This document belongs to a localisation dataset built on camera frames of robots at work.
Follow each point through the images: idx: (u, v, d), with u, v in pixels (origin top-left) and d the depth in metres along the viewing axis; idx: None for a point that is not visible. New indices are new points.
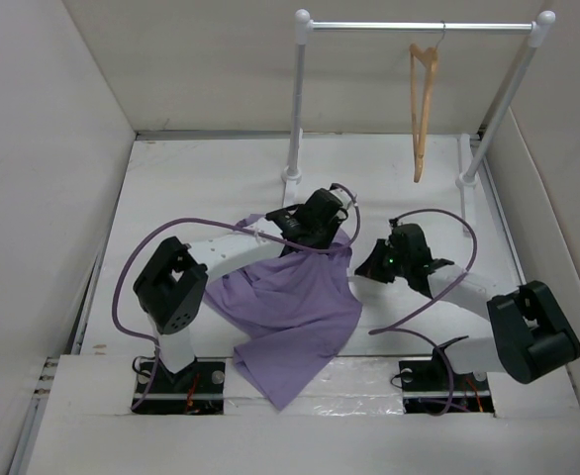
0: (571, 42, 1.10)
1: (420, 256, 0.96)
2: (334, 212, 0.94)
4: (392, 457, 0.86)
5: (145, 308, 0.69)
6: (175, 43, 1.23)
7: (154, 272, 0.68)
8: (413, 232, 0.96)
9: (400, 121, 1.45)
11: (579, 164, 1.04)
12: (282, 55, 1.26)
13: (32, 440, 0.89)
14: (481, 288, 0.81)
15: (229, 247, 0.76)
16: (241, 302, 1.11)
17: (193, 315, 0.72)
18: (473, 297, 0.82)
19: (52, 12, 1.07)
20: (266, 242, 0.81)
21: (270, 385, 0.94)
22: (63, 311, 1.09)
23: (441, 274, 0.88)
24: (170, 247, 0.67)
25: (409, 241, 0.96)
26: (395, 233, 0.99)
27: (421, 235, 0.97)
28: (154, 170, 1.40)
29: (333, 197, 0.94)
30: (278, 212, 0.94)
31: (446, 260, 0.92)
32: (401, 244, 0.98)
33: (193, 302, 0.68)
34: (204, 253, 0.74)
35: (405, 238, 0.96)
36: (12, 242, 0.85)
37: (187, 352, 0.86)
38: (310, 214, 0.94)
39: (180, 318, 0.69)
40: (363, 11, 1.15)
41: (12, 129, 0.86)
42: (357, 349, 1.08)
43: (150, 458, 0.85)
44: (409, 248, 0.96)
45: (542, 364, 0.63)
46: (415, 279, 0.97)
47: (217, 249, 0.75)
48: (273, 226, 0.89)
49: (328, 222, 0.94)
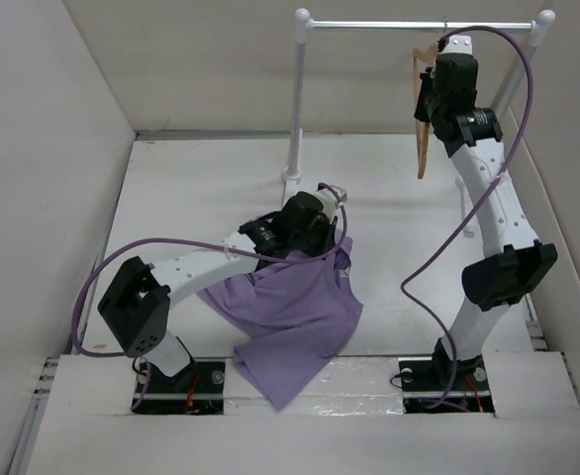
0: (572, 40, 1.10)
1: (461, 103, 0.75)
2: (311, 218, 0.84)
4: (392, 458, 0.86)
5: (112, 328, 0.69)
6: (174, 42, 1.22)
7: (118, 294, 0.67)
8: (462, 62, 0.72)
9: (400, 120, 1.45)
11: None
12: (282, 54, 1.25)
13: (32, 440, 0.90)
14: (501, 220, 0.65)
15: (194, 266, 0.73)
16: (243, 301, 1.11)
17: (160, 335, 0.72)
18: (488, 222, 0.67)
19: (52, 11, 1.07)
20: (238, 258, 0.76)
21: (270, 385, 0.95)
22: (63, 312, 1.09)
23: (476, 158, 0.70)
24: (133, 267, 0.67)
25: (452, 73, 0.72)
26: (438, 61, 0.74)
27: (472, 68, 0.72)
28: (154, 170, 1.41)
29: (308, 202, 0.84)
30: (252, 223, 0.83)
31: (489, 118, 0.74)
32: (439, 77, 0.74)
33: (157, 324, 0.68)
34: (167, 274, 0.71)
35: (449, 66, 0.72)
36: (12, 243, 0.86)
37: (179, 354, 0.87)
38: (287, 223, 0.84)
39: (146, 337, 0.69)
40: (363, 10, 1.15)
41: (12, 129, 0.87)
42: (357, 349, 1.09)
43: (149, 458, 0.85)
44: (449, 82, 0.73)
45: (492, 301, 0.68)
46: (442, 127, 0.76)
47: (181, 268, 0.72)
48: (246, 239, 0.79)
49: (307, 228, 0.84)
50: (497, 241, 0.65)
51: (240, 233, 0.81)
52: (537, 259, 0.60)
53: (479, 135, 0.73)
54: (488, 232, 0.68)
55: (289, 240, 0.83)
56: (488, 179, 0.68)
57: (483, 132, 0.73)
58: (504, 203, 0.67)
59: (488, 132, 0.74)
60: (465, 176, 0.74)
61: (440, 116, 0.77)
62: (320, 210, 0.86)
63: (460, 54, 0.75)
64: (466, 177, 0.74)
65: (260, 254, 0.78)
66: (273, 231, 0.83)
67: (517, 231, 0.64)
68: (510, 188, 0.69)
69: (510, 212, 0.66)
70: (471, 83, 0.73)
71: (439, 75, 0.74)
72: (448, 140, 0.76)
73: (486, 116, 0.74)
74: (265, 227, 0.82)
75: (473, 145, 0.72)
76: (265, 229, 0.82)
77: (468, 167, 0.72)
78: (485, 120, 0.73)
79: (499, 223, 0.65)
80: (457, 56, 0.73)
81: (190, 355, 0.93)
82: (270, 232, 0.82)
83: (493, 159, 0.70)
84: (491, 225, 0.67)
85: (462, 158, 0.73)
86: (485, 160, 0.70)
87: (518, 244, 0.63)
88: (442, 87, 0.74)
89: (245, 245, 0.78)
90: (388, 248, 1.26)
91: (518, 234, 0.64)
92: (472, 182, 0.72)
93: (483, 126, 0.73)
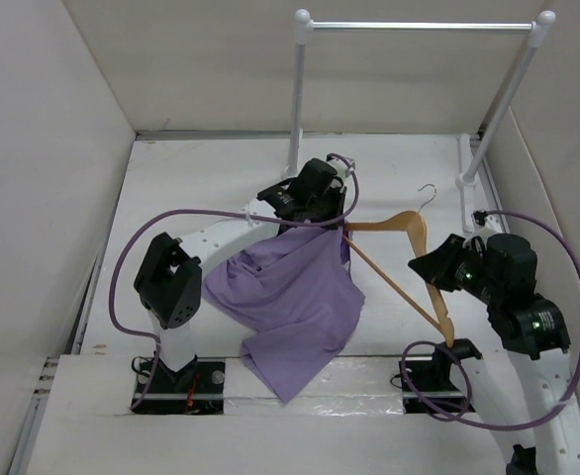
0: (571, 41, 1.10)
1: (521, 294, 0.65)
2: (328, 182, 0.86)
4: (393, 457, 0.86)
5: (148, 304, 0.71)
6: (175, 43, 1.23)
7: (151, 270, 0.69)
8: (523, 253, 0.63)
9: (400, 121, 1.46)
11: None
12: (282, 54, 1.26)
13: (31, 440, 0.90)
14: (562, 447, 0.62)
15: (221, 237, 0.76)
16: (244, 296, 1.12)
17: (196, 306, 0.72)
18: (541, 438, 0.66)
19: (52, 11, 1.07)
20: (259, 225, 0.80)
21: (276, 378, 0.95)
22: (63, 313, 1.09)
23: (538, 374, 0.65)
24: (163, 242, 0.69)
25: (513, 267, 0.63)
26: (491, 246, 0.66)
27: (532, 263, 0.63)
28: (154, 170, 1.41)
29: (326, 166, 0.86)
30: (270, 189, 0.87)
31: (559, 325, 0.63)
32: (496, 267, 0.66)
33: (193, 292, 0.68)
34: (196, 246, 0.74)
35: (507, 258, 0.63)
36: (11, 242, 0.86)
37: (186, 350, 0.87)
38: (304, 186, 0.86)
39: (183, 310, 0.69)
40: (363, 11, 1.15)
41: (12, 128, 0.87)
42: (357, 349, 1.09)
43: (151, 459, 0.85)
44: (508, 275, 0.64)
45: None
46: (502, 324, 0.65)
47: (208, 239, 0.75)
48: (265, 206, 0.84)
49: (324, 191, 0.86)
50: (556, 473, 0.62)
51: (258, 200, 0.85)
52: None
53: (542, 341, 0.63)
54: (545, 450, 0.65)
55: (307, 205, 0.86)
56: (551, 402, 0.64)
57: (546, 340, 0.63)
58: (561, 424, 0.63)
59: (552, 338, 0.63)
60: (522, 377, 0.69)
61: (496, 307, 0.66)
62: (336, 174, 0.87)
63: (518, 240, 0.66)
64: (524, 380, 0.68)
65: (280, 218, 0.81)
66: (291, 195, 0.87)
67: None
68: (572, 409, 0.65)
69: (572, 441, 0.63)
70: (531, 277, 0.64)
71: (494, 262, 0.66)
72: (508, 337, 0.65)
73: (551, 319, 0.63)
74: (283, 192, 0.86)
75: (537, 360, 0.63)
76: (283, 194, 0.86)
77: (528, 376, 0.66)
78: (552, 326, 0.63)
79: (561, 453, 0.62)
80: (516, 243, 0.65)
81: (193, 356, 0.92)
82: (287, 196, 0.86)
83: (557, 376, 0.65)
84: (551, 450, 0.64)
85: (522, 366, 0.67)
86: (549, 376, 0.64)
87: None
88: (500, 275, 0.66)
89: (265, 212, 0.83)
90: (389, 248, 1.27)
91: None
92: (532, 396, 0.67)
93: (548, 332, 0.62)
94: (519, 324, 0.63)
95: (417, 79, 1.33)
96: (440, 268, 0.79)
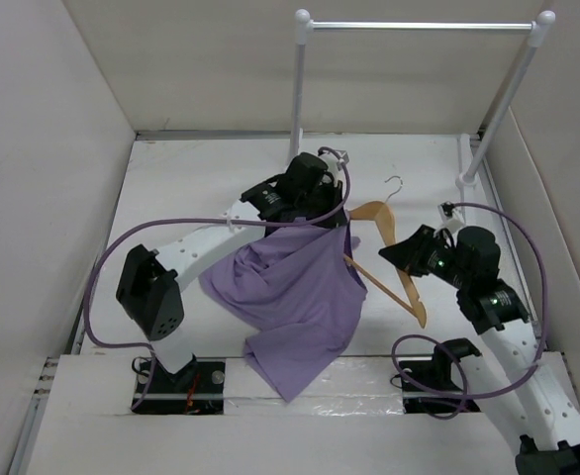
0: (571, 41, 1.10)
1: (486, 281, 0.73)
2: (317, 177, 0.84)
4: (393, 458, 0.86)
5: (131, 316, 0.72)
6: (176, 43, 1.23)
7: (130, 284, 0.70)
8: (487, 248, 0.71)
9: (400, 121, 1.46)
11: None
12: (282, 55, 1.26)
13: (32, 440, 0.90)
14: (548, 409, 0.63)
15: (200, 246, 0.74)
16: (248, 295, 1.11)
17: (180, 317, 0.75)
18: (531, 413, 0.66)
19: (52, 11, 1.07)
20: (242, 230, 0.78)
21: (279, 378, 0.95)
22: (63, 313, 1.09)
23: (508, 341, 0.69)
24: (140, 255, 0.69)
25: (480, 260, 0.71)
26: (460, 240, 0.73)
27: (497, 254, 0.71)
28: (154, 170, 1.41)
29: (314, 162, 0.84)
30: (256, 188, 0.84)
31: (518, 303, 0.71)
32: (465, 258, 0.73)
33: (172, 305, 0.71)
34: (173, 257, 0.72)
35: (474, 253, 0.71)
36: (11, 243, 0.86)
37: (184, 351, 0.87)
38: (292, 184, 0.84)
39: (165, 321, 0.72)
40: (363, 11, 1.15)
41: (12, 129, 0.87)
42: (357, 350, 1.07)
43: (151, 458, 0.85)
44: (474, 265, 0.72)
45: None
46: (469, 308, 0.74)
47: (186, 249, 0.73)
48: (248, 208, 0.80)
49: (313, 188, 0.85)
50: (548, 435, 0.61)
51: (243, 201, 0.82)
52: None
53: (504, 318, 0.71)
54: (536, 424, 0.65)
55: (296, 203, 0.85)
56: (525, 365, 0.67)
57: (507, 316, 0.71)
58: (543, 389, 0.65)
59: (513, 312, 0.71)
60: (496, 354, 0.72)
61: (465, 294, 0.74)
62: (326, 169, 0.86)
63: (482, 233, 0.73)
64: (498, 355, 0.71)
65: (264, 222, 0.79)
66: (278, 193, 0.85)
67: (568, 422, 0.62)
68: (549, 374, 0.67)
69: (555, 402, 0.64)
70: (496, 266, 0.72)
71: (463, 255, 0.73)
72: (475, 320, 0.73)
73: (509, 298, 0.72)
74: (269, 190, 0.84)
75: (502, 330, 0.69)
76: (270, 192, 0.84)
77: (500, 348, 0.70)
78: (512, 305, 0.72)
79: (547, 414, 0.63)
80: (481, 237, 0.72)
81: (193, 355, 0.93)
82: (274, 195, 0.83)
83: (525, 342, 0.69)
84: (538, 417, 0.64)
85: (492, 341, 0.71)
86: (517, 342, 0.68)
87: (578, 439, 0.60)
88: (468, 265, 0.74)
89: (249, 215, 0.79)
90: None
91: (569, 426, 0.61)
92: (509, 368, 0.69)
93: (508, 308, 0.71)
94: (483, 310, 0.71)
95: (417, 79, 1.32)
96: (413, 257, 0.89)
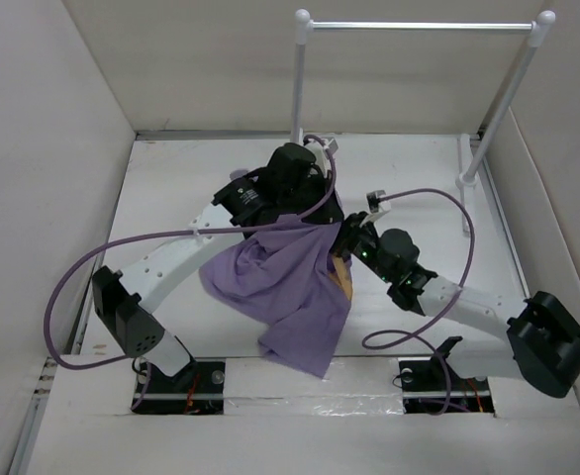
0: (572, 41, 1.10)
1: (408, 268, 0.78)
2: (299, 170, 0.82)
4: (393, 458, 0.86)
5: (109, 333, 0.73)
6: (175, 43, 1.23)
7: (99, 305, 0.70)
8: (404, 248, 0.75)
9: (400, 121, 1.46)
11: None
12: (282, 55, 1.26)
13: (32, 440, 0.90)
14: (487, 309, 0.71)
15: (165, 264, 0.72)
16: (252, 289, 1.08)
17: (159, 332, 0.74)
18: (486, 327, 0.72)
19: (52, 11, 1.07)
20: (212, 237, 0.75)
21: (304, 361, 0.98)
22: (63, 313, 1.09)
23: (432, 293, 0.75)
24: (104, 278, 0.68)
25: (405, 262, 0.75)
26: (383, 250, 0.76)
27: (417, 253, 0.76)
28: (154, 170, 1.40)
29: (295, 154, 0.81)
30: (231, 185, 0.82)
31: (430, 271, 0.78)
32: (390, 263, 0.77)
33: (147, 325, 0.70)
34: (138, 279, 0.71)
35: (400, 260, 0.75)
36: (11, 243, 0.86)
37: (177, 352, 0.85)
38: (274, 179, 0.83)
39: (143, 340, 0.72)
40: (363, 11, 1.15)
41: (11, 129, 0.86)
42: (351, 349, 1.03)
43: (151, 458, 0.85)
44: (400, 268, 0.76)
45: (569, 369, 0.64)
46: (400, 298, 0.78)
47: (151, 269, 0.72)
48: (220, 212, 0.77)
49: (295, 182, 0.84)
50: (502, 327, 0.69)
51: (214, 204, 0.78)
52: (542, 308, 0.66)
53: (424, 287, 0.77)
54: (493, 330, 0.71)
55: (278, 200, 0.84)
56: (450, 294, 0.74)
57: None
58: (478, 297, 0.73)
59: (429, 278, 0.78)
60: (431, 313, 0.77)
61: (394, 289, 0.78)
62: (309, 160, 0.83)
63: (395, 234, 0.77)
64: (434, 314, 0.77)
65: (239, 226, 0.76)
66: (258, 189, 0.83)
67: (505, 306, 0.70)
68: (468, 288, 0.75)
69: (487, 299, 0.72)
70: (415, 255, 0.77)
71: (388, 262, 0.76)
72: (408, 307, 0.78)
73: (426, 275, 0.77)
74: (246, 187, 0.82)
75: (423, 296, 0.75)
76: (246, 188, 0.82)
77: (432, 305, 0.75)
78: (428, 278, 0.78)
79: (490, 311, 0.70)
80: (400, 240, 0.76)
81: (190, 356, 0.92)
82: (251, 191, 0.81)
83: (443, 285, 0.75)
84: (487, 322, 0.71)
85: (424, 305, 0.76)
86: (437, 289, 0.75)
87: (519, 310, 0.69)
88: (394, 265, 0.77)
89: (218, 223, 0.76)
90: None
91: (506, 307, 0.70)
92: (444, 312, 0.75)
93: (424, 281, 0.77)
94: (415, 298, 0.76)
95: (417, 79, 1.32)
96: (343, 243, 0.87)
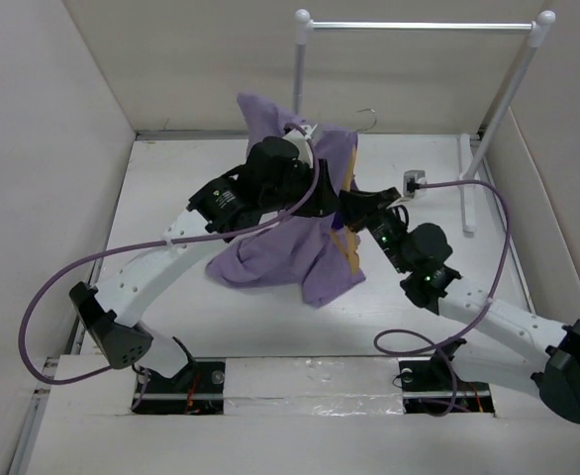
0: (571, 41, 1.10)
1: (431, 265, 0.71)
2: (284, 168, 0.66)
4: (393, 458, 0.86)
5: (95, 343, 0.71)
6: (175, 43, 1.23)
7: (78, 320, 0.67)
8: (433, 246, 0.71)
9: (400, 121, 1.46)
11: None
12: (282, 55, 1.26)
13: (32, 440, 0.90)
14: (522, 332, 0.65)
15: (140, 280, 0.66)
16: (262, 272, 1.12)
17: (146, 339, 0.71)
18: (513, 343, 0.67)
19: (52, 11, 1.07)
20: (186, 248, 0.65)
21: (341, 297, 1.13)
22: (63, 313, 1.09)
23: (458, 297, 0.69)
24: (80, 295, 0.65)
25: (435, 259, 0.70)
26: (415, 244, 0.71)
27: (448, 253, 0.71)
28: (154, 170, 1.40)
29: (276, 149, 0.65)
30: (204, 189, 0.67)
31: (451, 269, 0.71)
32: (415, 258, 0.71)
33: (130, 335, 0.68)
34: (113, 295, 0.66)
35: (433, 260, 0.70)
36: (11, 242, 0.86)
37: (175, 354, 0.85)
38: (252, 179, 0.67)
39: (128, 350, 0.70)
40: (363, 11, 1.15)
41: (12, 129, 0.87)
42: (354, 349, 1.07)
43: (151, 458, 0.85)
44: (426, 263, 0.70)
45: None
46: (418, 294, 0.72)
47: (126, 284, 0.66)
48: (195, 220, 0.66)
49: (280, 181, 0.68)
50: (537, 353, 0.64)
51: (189, 210, 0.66)
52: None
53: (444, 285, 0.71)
54: (522, 348, 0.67)
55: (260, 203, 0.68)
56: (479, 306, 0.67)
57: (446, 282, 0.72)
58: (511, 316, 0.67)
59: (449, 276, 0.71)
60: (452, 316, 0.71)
61: (412, 284, 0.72)
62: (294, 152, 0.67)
63: (427, 230, 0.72)
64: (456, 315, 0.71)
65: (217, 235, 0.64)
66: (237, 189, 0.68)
67: (541, 331, 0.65)
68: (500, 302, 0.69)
69: (521, 321, 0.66)
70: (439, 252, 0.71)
71: (413, 257, 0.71)
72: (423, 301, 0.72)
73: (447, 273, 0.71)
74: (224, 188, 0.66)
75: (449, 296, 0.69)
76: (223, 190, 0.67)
77: (455, 311, 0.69)
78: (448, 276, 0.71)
79: (524, 334, 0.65)
80: (433, 239, 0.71)
81: (189, 356, 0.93)
82: (228, 192, 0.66)
83: (471, 291, 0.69)
84: (519, 341, 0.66)
85: (445, 306, 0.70)
86: (463, 294, 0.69)
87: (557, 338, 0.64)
88: (419, 260, 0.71)
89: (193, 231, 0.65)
90: None
91: (543, 332, 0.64)
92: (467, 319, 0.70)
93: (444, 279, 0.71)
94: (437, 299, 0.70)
95: (417, 79, 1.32)
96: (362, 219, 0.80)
